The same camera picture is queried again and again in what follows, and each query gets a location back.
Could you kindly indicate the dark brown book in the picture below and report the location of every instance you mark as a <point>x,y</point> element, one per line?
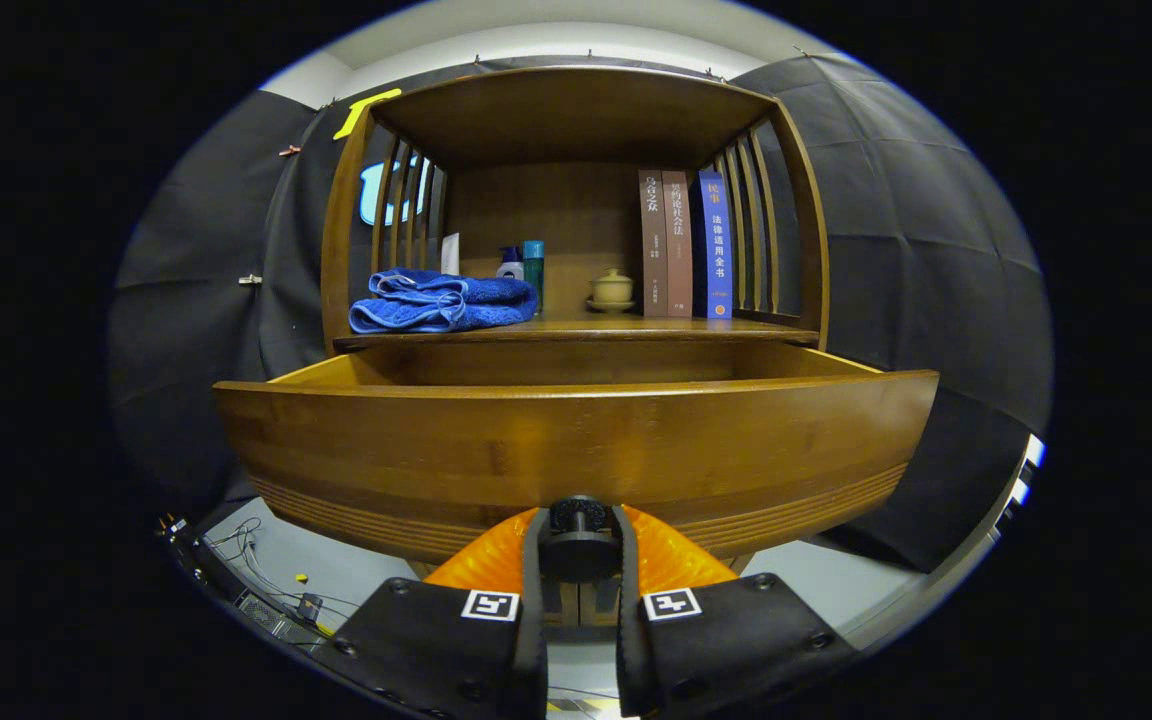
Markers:
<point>652,250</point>

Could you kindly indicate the wooden countertop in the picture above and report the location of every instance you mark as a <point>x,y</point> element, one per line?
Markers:
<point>616,328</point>

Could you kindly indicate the blue book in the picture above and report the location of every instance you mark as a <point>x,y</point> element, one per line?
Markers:
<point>715,250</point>

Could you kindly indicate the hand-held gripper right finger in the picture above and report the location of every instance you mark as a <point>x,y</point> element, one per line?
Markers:
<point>628,650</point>

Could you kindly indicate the folded blue towel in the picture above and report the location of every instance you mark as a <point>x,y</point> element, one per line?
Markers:
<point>436,300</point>

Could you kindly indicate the wooden drawer with black knob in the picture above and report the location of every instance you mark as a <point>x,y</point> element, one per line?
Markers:
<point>576,440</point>

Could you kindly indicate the beige lidded tea cup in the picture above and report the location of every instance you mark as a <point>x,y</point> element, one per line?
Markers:
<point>612,290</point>

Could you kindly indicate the wooden cabinet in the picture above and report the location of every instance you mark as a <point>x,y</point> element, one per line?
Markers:
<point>576,110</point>

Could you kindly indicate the reddish brown book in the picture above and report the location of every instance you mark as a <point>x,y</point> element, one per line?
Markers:
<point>678,250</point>

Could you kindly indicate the white tube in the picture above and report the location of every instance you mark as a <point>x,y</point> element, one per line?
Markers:
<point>450,255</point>

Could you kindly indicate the white bottle with blue cap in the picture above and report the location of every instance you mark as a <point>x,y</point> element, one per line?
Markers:
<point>509,266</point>

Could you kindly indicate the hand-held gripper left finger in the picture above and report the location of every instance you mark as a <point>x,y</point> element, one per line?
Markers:
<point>534,640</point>

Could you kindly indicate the wooden cabinet door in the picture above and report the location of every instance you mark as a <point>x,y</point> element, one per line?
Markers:
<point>561,605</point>
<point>601,605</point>

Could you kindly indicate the teal bottle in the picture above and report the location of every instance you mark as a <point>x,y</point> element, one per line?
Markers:
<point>533,265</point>

